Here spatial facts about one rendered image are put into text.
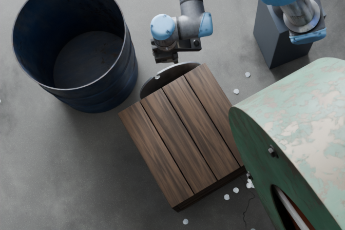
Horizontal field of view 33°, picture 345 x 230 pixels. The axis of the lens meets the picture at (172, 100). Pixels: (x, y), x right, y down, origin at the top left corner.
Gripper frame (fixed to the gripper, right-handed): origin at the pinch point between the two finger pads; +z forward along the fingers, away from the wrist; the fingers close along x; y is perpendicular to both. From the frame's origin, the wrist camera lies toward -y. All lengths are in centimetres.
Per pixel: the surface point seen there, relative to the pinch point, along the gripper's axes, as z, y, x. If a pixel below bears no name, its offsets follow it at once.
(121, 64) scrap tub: 1.1, 20.4, -1.7
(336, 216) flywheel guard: -130, -18, 66
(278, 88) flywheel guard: -110, -17, 44
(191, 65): 16.9, -5.2, -1.3
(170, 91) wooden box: 5.2, 4.5, 10.5
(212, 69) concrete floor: 40.2, -14.1, -5.1
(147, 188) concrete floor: 40, 22, 40
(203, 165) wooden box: 5.2, -2.3, 39.8
